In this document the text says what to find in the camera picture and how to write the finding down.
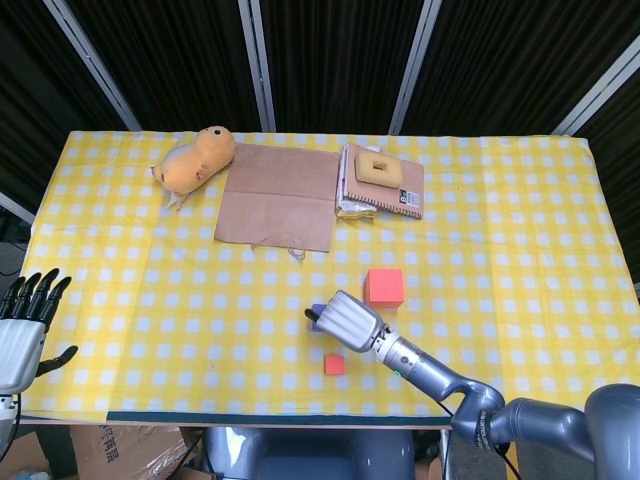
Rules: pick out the brown spiral notebook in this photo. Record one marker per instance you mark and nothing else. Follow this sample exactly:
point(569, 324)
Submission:
point(395, 197)

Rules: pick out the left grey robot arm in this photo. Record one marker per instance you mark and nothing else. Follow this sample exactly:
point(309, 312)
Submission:
point(4, 407)

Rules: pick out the white partition post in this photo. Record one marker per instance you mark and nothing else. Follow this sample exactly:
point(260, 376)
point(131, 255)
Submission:
point(595, 90)
point(257, 65)
point(95, 65)
point(17, 209)
point(414, 65)

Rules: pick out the brown cardboard box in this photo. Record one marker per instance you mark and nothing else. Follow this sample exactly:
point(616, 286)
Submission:
point(75, 450)

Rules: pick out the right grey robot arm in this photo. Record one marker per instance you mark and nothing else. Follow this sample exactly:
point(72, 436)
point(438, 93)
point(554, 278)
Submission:
point(450, 377)

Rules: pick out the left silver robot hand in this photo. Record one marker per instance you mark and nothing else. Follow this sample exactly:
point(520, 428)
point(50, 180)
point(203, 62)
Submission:
point(17, 350)

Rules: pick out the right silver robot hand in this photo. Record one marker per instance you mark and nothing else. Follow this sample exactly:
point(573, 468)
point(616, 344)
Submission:
point(352, 322)

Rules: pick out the orange plush animal toy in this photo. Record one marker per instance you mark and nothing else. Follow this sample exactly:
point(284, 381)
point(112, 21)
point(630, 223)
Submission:
point(195, 160)

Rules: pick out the purple cube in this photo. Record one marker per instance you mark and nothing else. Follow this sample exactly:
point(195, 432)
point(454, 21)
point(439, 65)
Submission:
point(315, 326)

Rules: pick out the small red foam cube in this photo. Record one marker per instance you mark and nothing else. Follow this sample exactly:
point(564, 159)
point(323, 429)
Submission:
point(335, 365)

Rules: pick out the grey robot torso base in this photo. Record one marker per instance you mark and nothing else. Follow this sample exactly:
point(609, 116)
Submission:
point(310, 455)

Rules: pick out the flat brown paper bag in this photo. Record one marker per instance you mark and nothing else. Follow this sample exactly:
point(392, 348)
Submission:
point(280, 200)

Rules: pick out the large red foam cube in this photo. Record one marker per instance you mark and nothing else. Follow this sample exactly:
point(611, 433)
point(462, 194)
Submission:
point(385, 286)

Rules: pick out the yellow checked tablecloth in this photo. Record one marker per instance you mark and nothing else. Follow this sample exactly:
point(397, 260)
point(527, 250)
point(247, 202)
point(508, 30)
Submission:
point(125, 300)

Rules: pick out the yellow sponge block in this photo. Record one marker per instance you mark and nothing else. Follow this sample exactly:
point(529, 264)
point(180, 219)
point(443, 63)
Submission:
point(378, 172)

